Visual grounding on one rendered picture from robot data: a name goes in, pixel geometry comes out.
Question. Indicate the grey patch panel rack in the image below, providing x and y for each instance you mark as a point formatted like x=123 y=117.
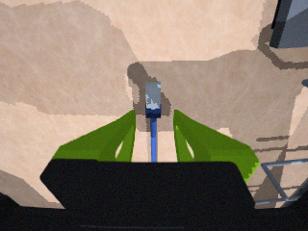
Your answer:
x=290 y=30

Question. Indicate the blue cable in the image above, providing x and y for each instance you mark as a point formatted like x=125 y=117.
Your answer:
x=153 y=130

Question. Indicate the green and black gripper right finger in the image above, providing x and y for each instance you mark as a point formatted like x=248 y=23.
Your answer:
x=209 y=145

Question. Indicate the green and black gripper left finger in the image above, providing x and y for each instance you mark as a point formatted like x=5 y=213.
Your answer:
x=101 y=144

